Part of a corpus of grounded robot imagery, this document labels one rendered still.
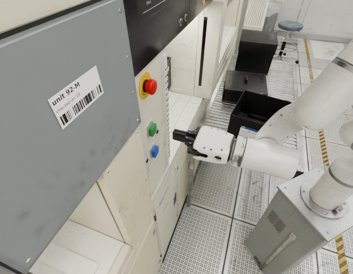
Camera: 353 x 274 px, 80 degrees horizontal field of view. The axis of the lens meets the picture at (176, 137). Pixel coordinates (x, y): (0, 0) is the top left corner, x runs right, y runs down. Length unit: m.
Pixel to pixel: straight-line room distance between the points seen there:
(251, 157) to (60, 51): 0.46
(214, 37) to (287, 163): 0.81
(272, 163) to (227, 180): 1.46
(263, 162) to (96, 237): 0.62
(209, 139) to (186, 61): 0.78
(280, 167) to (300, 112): 0.14
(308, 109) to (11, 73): 0.51
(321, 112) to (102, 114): 0.44
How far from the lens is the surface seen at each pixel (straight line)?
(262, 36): 2.02
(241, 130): 1.21
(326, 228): 1.13
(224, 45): 2.17
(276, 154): 0.58
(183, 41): 1.26
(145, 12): 0.52
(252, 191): 2.03
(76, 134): 0.36
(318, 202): 1.14
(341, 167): 1.00
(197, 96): 1.38
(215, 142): 0.58
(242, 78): 1.67
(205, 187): 1.95
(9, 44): 0.28
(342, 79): 0.53
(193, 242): 1.74
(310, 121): 0.54
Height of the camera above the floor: 1.64
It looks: 44 degrees down
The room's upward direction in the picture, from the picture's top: straight up
